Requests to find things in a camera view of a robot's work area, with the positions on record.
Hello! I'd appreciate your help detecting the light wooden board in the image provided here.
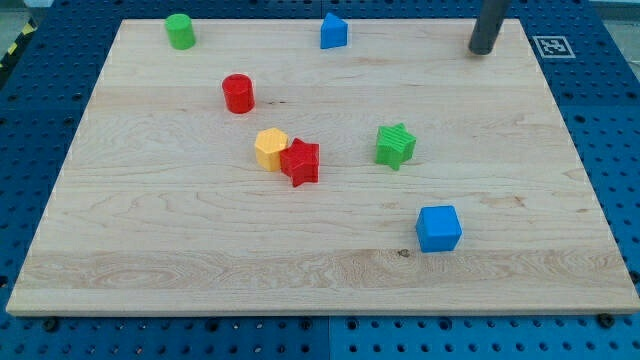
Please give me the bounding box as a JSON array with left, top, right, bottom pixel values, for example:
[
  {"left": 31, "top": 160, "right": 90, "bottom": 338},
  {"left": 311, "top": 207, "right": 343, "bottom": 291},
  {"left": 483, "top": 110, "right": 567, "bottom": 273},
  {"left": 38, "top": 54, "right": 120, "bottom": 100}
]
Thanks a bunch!
[{"left": 7, "top": 19, "right": 639, "bottom": 317}]

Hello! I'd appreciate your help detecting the red star block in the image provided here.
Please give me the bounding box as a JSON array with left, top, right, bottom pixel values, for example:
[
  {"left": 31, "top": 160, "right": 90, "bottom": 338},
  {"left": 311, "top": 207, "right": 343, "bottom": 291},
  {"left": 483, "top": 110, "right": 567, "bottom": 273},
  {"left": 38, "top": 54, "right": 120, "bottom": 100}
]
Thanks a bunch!
[{"left": 280, "top": 138, "right": 320, "bottom": 187}]

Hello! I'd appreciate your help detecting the red cylinder block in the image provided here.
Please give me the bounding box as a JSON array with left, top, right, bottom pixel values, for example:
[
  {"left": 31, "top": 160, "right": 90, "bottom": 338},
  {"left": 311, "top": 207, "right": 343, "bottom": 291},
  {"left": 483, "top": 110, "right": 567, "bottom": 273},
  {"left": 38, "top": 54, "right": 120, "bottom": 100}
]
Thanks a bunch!
[{"left": 222, "top": 73, "right": 255, "bottom": 114}]

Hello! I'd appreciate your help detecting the green star block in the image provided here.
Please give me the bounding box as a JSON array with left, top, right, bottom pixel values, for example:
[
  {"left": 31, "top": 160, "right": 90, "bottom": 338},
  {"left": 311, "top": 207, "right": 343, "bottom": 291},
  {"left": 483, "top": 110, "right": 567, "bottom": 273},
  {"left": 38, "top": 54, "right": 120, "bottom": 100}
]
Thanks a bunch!
[{"left": 375, "top": 123, "right": 417, "bottom": 171}]

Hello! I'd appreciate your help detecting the dark grey cylindrical pointer rod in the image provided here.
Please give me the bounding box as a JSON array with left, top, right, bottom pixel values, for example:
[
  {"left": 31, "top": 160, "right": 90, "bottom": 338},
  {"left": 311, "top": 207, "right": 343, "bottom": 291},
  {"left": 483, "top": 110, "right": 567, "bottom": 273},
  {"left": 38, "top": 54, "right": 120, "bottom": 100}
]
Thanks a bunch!
[{"left": 468, "top": 0, "right": 511, "bottom": 55}]

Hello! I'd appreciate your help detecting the blue cube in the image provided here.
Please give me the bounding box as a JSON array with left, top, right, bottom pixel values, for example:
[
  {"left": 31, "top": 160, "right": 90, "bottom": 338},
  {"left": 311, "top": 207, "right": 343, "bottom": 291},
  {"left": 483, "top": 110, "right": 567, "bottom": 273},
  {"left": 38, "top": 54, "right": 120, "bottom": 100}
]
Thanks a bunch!
[{"left": 415, "top": 205, "right": 462, "bottom": 253}]

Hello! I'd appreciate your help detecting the blue triangular prism block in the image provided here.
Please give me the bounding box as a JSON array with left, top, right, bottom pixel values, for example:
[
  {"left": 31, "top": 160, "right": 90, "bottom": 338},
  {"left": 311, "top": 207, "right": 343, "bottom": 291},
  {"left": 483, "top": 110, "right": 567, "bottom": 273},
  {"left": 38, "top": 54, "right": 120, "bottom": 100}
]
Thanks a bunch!
[{"left": 320, "top": 13, "right": 348, "bottom": 49}]

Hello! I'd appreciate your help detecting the yellow hexagon block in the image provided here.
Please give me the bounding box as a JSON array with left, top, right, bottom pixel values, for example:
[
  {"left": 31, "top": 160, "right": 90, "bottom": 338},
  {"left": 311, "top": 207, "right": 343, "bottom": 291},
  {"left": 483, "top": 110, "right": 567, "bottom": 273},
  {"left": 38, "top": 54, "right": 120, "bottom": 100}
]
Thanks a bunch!
[{"left": 254, "top": 128, "right": 289, "bottom": 171}]

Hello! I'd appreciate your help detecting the green cylinder block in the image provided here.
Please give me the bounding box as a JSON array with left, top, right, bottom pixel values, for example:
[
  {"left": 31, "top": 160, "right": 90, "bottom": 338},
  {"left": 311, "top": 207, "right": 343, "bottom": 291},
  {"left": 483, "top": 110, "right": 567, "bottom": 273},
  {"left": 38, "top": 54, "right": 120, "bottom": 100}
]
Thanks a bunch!
[{"left": 164, "top": 13, "right": 196, "bottom": 50}]

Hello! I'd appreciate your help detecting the black screw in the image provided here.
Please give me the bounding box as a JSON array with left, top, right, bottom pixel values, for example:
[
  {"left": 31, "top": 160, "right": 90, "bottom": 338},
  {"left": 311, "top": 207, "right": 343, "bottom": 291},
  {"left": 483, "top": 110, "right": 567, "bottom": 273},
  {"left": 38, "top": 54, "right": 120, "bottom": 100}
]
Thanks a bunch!
[
  {"left": 596, "top": 313, "right": 616, "bottom": 329},
  {"left": 42, "top": 317, "right": 60, "bottom": 333}
]

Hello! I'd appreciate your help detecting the black screw front right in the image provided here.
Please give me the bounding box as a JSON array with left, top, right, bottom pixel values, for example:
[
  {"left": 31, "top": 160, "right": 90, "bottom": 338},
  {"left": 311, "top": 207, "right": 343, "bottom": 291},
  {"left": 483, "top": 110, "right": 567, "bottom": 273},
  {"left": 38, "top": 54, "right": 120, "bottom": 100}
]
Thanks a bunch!
[{"left": 596, "top": 313, "right": 616, "bottom": 329}]

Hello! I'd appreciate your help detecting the black screw front left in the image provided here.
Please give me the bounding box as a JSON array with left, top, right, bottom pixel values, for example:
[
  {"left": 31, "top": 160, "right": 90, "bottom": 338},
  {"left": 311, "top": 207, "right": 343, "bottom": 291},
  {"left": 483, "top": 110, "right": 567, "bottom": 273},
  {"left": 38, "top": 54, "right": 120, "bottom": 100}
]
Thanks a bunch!
[{"left": 42, "top": 317, "right": 60, "bottom": 333}]

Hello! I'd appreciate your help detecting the white fiducial marker tag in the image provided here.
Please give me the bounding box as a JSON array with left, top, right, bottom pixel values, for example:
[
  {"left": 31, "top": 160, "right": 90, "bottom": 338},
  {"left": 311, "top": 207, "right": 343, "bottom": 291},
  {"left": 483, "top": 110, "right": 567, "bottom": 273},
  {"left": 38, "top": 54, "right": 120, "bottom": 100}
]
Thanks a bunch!
[{"left": 532, "top": 35, "right": 575, "bottom": 59}]

